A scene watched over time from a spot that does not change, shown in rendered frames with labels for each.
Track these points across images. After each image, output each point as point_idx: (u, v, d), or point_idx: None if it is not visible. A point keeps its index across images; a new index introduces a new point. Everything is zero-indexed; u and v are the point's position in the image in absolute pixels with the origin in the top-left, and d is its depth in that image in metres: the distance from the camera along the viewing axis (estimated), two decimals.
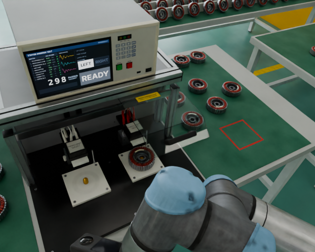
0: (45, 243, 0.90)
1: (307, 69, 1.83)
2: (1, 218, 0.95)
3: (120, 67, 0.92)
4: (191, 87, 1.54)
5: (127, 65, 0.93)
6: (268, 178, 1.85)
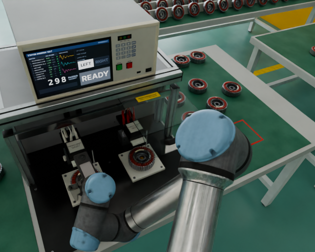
0: (45, 243, 0.90)
1: (307, 69, 1.83)
2: None
3: (120, 67, 0.92)
4: (191, 87, 1.54)
5: (127, 65, 0.93)
6: (268, 178, 1.85)
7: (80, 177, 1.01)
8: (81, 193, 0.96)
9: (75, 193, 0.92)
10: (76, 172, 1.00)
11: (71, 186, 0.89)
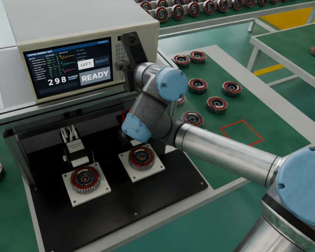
0: (45, 243, 0.90)
1: (307, 69, 1.83)
2: (99, 182, 1.05)
3: None
4: (191, 87, 1.54)
5: None
6: None
7: (79, 175, 1.05)
8: (80, 191, 1.00)
9: (121, 72, 0.86)
10: (75, 171, 1.04)
11: (115, 66, 0.82)
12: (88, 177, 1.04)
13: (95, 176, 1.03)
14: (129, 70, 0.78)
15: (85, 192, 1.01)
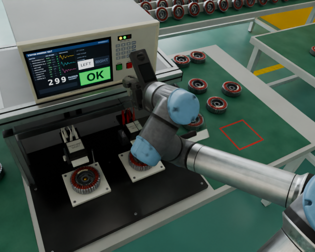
0: (45, 243, 0.90)
1: (307, 69, 1.83)
2: (99, 182, 1.05)
3: (120, 67, 0.92)
4: (191, 87, 1.54)
5: (127, 65, 0.93)
6: None
7: (79, 175, 1.05)
8: (80, 191, 1.00)
9: (128, 89, 0.84)
10: (75, 171, 1.04)
11: (123, 83, 0.80)
12: (88, 177, 1.04)
13: (95, 176, 1.03)
14: (137, 88, 0.76)
15: (85, 192, 1.01)
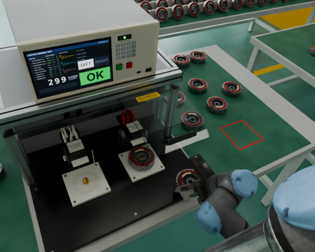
0: (45, 243, 0.90)
1: (307, 69, 1.83)
2: None
3: (120, 67, 0.92)
4: (191, 87, 1.54)
5: (127, 65, 0.93)
6: (268, 178, 1.85)
7: (183, 179, 1.05)
8: None
9: (187, 194, 0.97)
10: (180, 174, 1.04)
11: (187, 187, 0.94)
12: (193, 181, 1.04)
13: None
14: (201, 185, 0.91)
15: (193, 196, 1.00)
